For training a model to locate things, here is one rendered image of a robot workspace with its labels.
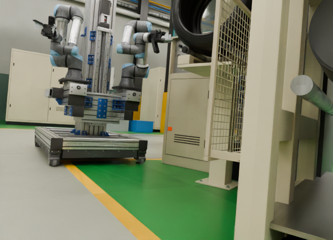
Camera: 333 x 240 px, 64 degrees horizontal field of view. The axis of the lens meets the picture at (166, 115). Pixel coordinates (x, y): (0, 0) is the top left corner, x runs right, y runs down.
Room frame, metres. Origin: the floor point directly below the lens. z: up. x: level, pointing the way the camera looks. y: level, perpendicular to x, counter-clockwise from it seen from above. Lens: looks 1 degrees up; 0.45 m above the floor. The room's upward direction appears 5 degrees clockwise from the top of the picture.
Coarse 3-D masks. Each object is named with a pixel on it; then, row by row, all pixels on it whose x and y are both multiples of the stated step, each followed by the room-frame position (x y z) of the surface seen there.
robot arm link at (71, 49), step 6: (72, 6) 2.29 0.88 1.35; (72, 12) 2.27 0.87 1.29; (78, 12) 2.28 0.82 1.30; (72, 18) 2.27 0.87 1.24; (78, 18) 2.27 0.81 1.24; (72, 24) 2.25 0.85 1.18; (78, 24) 2.26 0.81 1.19; (72, 30) 2.22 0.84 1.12; (78, 30) 2.24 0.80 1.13; (72, 36) 2.19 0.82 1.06; (78, 36) 2.24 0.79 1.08; (72, 42) 2.17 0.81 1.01; (66, 48) 2.15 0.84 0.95; (72, 48) 2.15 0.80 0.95; (78, 48) 2.20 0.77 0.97; (66, 54) 2.18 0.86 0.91; (72, 54) 2.17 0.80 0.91
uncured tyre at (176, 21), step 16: (176, 0) 1.74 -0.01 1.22; (192, 0) 1.92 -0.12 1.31; (208, 0) 1.91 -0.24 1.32; (176, 16) 1.73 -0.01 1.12; (192, 16) 1.96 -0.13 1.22; (176, 32) 1.76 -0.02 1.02; (192, 32) 1.96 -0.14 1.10; (208, 32) 1.58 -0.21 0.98; (240, 32) 1.53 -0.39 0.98; (192, 48) 1.72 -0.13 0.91; (208, 48) 1.63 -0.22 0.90
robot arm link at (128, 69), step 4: (124, 64) 2.54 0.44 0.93; (128, 64) 2.54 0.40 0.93; (132, 64) 2.56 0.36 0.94; (124, 68) 2.54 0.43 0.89; (128, 68) 2.54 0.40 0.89; (132, 68) 2.54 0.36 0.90; (124, 72) 2.54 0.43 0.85; (128, 72) 2.54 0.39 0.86; (132, 72) 2.54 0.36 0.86; (128, 76) 2.54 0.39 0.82; (132, 76) 2.57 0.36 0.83
